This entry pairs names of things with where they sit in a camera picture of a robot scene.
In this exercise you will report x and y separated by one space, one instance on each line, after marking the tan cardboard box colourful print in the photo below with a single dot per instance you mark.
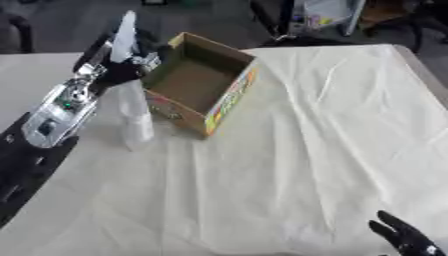
192 83

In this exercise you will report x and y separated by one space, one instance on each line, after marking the black chair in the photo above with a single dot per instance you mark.
280 23

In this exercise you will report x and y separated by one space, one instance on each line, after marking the dark chair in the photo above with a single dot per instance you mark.
20 31

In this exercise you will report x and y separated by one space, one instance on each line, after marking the white plastic bottle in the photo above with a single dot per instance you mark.
137 116

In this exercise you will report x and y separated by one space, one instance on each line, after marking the white bag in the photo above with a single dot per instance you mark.
326 15

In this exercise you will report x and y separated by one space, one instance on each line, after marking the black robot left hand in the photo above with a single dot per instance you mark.
119 75

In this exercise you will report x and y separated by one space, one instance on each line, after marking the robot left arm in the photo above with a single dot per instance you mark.
55 116

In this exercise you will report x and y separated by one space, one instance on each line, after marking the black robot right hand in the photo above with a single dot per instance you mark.
408 238

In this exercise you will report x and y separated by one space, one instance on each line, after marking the brown wooden chair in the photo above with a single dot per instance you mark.
391 15

